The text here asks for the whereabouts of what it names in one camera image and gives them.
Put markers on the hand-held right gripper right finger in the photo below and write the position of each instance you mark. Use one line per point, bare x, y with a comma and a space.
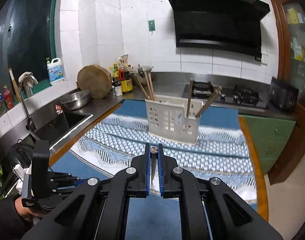
160, 170

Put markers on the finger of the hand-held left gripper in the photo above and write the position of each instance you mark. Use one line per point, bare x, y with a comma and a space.
67, 188
65, 175

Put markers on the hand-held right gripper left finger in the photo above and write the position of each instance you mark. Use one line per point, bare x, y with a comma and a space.
148, 170

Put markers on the wooden chopstick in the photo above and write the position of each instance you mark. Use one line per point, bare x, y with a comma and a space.
148, 85
142, 87
151, 87
153, 150
190, 97
205, 105
217, 90

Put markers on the white plastic chopstick holder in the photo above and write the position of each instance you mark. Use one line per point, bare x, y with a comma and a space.
161, 104

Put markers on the person's left forearm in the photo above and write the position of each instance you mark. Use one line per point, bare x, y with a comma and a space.
5, 220

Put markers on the person's left hand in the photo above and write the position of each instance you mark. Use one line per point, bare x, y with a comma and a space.
21, 211

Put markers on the white power strip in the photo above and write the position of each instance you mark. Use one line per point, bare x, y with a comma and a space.
21, 171

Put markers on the blue patterned tablecloth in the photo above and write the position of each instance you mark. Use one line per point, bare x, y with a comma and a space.
205, 160

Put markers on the steel kitchen sink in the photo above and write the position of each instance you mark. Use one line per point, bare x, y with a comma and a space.
67, 125

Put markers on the steel faucet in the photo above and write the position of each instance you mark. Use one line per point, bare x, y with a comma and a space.
26, 110

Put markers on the red white dish scrubber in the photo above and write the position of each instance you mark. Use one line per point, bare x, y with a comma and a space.
59, 109

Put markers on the red plastic bottle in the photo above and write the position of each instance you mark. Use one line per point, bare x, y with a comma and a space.
9, 100

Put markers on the steel colander bowl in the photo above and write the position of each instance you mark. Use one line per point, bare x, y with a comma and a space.
75, 101

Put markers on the small white jar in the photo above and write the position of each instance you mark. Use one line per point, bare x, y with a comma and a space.
118, 90

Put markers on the white dish soap jug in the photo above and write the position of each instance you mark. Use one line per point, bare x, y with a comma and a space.
55, 73

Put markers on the round wooden chopping block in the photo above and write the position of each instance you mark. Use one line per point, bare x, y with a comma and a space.
93, 82

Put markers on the steel cooking pot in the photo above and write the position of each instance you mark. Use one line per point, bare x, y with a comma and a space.
142, 69

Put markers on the green yellow bottle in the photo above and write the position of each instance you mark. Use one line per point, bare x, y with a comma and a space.
116, 72

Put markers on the black gas stove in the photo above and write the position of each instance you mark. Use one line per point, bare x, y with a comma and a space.
242, 97

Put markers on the green cabinet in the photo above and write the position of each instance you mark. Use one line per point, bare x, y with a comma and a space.
267, 142

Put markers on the green framed window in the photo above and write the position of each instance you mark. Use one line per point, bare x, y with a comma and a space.
30, 30

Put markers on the black box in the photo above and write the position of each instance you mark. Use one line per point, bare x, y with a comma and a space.
283, 95

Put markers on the black range hood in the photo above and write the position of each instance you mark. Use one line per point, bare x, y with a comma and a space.
217, 22

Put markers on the wooden glass door cabinet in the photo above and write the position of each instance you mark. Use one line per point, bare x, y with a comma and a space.
280, 42

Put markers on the green wall sticker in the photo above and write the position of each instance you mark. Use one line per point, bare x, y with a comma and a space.
151, 25

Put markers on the white wall socket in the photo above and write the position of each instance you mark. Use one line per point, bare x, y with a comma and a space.
264, 59

